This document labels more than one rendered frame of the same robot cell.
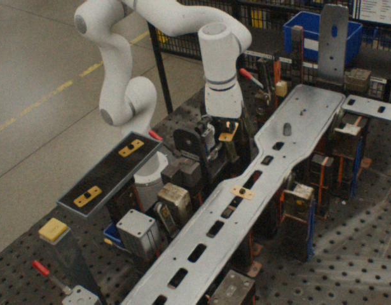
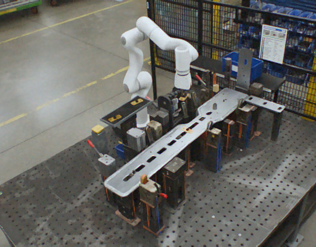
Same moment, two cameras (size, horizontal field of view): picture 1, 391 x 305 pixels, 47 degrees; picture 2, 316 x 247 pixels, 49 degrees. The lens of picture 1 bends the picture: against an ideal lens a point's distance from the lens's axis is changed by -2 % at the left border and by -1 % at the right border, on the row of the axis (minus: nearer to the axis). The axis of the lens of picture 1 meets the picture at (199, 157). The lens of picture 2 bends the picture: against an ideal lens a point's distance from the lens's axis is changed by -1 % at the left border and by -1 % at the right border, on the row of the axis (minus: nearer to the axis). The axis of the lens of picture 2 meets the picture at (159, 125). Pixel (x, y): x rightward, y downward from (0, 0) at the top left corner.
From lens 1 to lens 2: 0.99 m
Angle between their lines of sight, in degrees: 7
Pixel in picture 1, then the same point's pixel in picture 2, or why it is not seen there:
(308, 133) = (225, 109)
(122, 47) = (140, 54)
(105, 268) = not seen: hidden behind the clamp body
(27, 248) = (72, 153)
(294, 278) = (208, 178)
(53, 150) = (80, 119)
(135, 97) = (141, 80)
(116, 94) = (133, 76)
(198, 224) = (164, 140)
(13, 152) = (56, 117)
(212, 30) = (181, 48)
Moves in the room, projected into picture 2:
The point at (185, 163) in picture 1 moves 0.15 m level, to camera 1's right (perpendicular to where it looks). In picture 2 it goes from (162, 113) to (183, 112)
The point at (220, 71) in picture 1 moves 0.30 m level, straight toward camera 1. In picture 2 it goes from (182, 66) to (181, 91)
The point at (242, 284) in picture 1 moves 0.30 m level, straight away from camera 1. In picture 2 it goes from (180, 162) to (181, 133)
